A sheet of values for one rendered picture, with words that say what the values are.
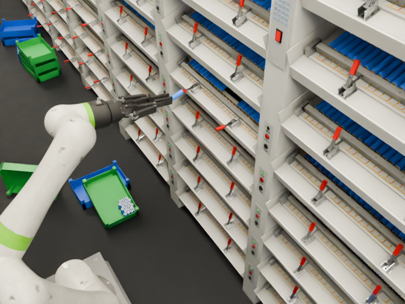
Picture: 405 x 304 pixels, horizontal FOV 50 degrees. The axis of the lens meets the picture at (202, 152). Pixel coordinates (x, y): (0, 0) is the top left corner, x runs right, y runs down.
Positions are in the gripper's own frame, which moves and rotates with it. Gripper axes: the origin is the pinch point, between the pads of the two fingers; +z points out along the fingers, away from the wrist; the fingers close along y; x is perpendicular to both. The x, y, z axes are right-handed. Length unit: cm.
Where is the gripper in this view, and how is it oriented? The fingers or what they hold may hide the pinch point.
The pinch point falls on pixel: (161, 100)
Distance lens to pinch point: 152.8
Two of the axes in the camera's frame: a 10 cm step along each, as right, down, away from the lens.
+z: 8.4, -2.6, 4.8
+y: -5.3, -5.8, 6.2
